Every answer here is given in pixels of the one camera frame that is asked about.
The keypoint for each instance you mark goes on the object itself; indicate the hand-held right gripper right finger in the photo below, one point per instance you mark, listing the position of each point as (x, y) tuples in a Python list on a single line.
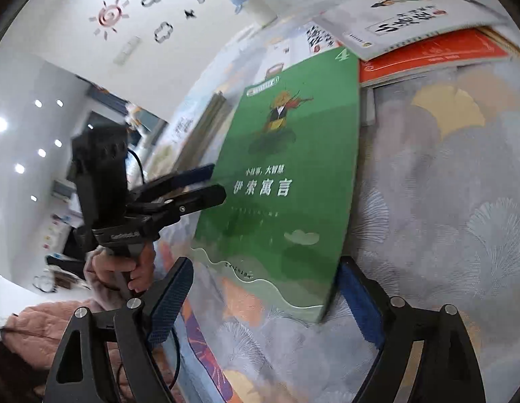
[(362, 302)]

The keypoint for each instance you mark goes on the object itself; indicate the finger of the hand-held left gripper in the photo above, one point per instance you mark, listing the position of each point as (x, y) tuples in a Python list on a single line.
[(201, 197), (197, 172)]

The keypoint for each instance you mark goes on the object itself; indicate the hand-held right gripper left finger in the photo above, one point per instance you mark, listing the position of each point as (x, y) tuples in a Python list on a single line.
[(171, 298)]

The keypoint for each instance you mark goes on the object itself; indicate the dark green insect cover book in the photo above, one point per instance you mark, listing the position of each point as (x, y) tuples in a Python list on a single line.
[(293, 142)]

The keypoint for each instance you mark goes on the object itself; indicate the red ornate border book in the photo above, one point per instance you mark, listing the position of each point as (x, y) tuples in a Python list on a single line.
[(432, 56)]

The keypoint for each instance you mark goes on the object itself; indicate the person's left hand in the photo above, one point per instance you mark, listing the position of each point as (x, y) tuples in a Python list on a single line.
[(104, 268)]

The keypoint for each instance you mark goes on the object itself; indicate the orange blue patterned book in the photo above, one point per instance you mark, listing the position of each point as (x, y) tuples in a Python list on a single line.
[(201, 344)]

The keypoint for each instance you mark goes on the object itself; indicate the water bottle with blue lid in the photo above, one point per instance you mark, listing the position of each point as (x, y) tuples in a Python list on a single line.
[(260, 8)]

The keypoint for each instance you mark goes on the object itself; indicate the white calligraphy cover book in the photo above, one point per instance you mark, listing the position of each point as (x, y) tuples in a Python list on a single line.
[(318, 37)]

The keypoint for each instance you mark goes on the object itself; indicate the white book with dancing figure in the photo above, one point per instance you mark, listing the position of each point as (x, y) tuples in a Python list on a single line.
[(411, 12)]

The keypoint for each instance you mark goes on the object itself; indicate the white wall switch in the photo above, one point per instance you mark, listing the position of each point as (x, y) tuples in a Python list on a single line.
[(127, 50)]

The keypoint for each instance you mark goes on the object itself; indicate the black star wall sticker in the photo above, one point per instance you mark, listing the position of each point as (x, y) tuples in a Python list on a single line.
[(191, 14)]

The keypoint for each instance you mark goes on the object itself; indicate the red sun wall sticker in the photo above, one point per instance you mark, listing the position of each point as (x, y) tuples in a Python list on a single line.
[(109, 16)]

